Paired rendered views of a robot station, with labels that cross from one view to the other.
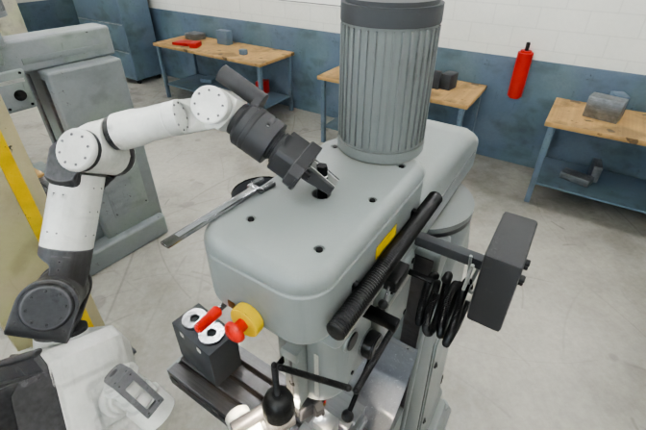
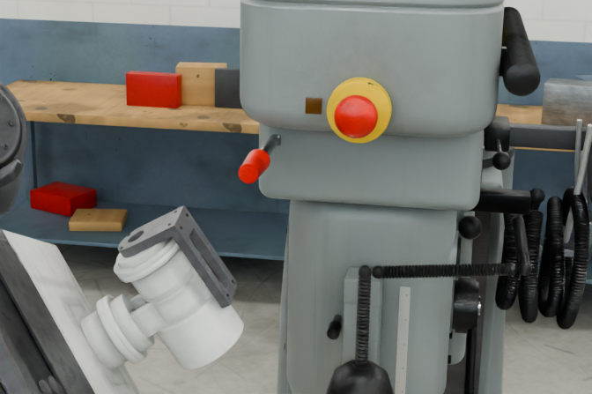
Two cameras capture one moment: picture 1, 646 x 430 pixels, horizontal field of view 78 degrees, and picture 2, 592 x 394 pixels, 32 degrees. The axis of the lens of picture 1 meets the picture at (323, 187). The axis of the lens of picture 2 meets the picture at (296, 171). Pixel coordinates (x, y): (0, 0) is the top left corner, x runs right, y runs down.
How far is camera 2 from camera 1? 0.79 m
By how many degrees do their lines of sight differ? 28
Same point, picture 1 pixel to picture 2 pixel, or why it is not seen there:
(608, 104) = (580, 93)
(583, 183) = not seen: hidden behind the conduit
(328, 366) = (426, 315)
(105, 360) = (61, 274)
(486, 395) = not seen: outside the picture
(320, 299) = (495, 19)
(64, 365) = (20, 245)
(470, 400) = not seen: outside the picture
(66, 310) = (13, 130)
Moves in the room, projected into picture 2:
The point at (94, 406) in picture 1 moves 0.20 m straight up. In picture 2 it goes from (84, 338) to (75, 103)
